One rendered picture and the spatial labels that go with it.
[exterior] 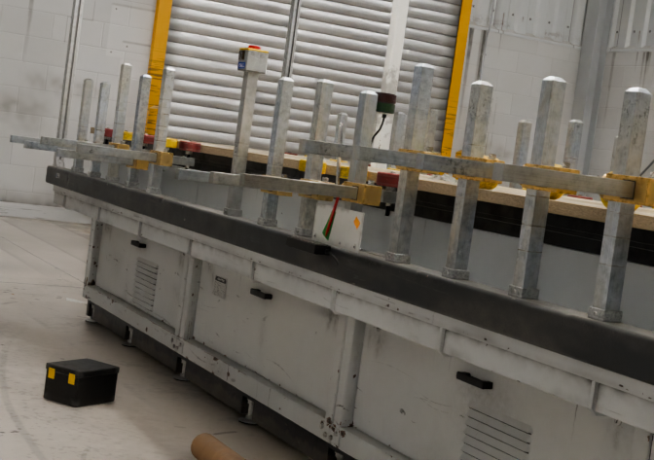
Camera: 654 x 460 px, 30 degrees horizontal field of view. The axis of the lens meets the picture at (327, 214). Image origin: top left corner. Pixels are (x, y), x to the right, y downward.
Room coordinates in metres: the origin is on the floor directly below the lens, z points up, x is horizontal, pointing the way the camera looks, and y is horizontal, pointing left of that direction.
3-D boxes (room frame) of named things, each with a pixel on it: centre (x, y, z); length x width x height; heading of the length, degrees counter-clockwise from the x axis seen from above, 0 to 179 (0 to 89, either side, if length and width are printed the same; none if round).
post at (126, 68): (4.89, 0.87, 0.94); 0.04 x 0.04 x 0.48; 28
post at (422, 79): (2.90, -0.18, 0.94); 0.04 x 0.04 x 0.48; 28
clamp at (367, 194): (3.11, -0.08, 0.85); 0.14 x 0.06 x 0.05; 28
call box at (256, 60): (3.80, 0.29, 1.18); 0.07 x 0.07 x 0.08; 28
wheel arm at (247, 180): (3.03, 0.02, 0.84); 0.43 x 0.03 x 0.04; 118
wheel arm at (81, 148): (4.37, 0.70, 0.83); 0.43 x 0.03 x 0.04; 118
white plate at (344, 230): (3.14, -0.03, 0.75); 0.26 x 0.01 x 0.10; 28
